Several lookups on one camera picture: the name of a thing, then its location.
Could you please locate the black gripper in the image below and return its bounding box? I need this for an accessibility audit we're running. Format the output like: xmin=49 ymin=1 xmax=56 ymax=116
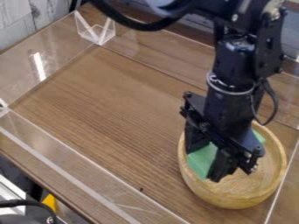
xmin=180 ymin=87 xmax=264 ymax=183

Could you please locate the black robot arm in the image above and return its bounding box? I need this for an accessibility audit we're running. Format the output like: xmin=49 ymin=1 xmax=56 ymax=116
xmin=88 ymin=0 xmax=287 ymax=182

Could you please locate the brown wooden bowl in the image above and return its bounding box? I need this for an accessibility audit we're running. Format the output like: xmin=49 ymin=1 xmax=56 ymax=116
xmin=177 ymin=122 xmax=287 ymax=209

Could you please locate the black cable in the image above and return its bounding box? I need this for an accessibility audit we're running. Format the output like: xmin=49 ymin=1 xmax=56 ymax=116
xmin=0 ymin=199 xmax=60 ymax=224

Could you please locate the green rectangular block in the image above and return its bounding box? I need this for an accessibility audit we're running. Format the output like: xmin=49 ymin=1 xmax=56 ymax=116
xmin=183 ymin=130 xmax=267 ymax=180

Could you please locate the yellow black equipment part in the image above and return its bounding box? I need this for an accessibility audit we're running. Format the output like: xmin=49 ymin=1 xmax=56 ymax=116
xmin=41 ymin=193 xmax=68 ymax=224

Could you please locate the clear acrylic corner bracket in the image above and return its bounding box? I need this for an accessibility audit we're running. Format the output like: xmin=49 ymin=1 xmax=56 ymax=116
xmin=73 ymin=11 xmax=116 ymax=46

